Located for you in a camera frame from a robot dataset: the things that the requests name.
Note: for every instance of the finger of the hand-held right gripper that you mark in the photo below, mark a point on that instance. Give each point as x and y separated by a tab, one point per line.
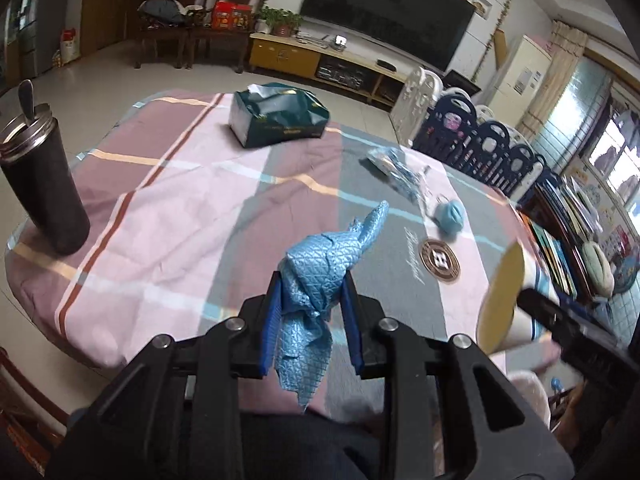
547	312

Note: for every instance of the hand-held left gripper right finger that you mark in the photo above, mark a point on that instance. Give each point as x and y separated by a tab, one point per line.
352	332

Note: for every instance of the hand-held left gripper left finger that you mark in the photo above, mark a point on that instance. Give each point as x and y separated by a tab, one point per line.
270	330

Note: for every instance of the white striped paper cup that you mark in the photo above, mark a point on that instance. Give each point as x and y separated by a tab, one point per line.
500	300

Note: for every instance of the blue quilted cloth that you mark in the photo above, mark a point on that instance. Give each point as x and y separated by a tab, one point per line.
320	270

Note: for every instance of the row of books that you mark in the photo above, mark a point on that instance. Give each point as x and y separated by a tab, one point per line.
555	250

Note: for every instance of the cream round cushion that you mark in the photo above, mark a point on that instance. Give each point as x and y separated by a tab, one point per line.
597	270

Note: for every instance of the blue face mask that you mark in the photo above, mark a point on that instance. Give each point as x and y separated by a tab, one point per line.
450	215

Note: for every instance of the plaid pink grey tablecloth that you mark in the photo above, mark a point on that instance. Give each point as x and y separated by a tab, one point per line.
175	220

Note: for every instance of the navy playpen fence panels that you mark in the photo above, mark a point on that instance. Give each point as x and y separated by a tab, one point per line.
490	150

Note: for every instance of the clear blue-printed plastic bag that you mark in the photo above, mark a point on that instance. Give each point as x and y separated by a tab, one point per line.
395	165

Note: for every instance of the dark green tissue box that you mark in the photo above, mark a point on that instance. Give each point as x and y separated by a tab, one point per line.
280	120

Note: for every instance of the beige curtain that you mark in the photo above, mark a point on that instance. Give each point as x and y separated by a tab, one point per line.
555	85

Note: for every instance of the cream standing air conditioner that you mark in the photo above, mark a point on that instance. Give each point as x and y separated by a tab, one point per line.
520	80

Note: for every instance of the white playpen fence panel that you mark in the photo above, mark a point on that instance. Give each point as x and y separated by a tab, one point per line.
415	105

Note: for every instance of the wooden dining chair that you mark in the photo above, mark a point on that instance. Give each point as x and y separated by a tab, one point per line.
25	400

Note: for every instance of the black thermos cup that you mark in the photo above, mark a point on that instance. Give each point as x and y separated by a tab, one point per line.
45	195

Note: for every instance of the yellow television cabinet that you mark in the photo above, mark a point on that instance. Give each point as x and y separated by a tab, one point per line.
285	55

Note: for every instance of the small white device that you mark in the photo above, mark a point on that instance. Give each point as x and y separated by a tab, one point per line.
340	41

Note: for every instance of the green potted plant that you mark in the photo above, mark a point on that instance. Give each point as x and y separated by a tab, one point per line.
280	20

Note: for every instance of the red gift box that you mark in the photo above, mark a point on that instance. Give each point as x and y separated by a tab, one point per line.
222	15
242	17

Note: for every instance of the black television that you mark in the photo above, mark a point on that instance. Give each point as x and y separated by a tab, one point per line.
390	10

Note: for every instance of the dark bag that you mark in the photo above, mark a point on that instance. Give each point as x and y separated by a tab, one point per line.
162	10

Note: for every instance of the metal spoon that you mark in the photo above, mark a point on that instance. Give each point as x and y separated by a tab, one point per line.
26	95

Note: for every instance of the wooden door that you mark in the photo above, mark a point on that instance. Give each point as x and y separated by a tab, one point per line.
105	5

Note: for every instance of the grey refrigerator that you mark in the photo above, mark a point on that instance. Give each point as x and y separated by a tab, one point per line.
30	30

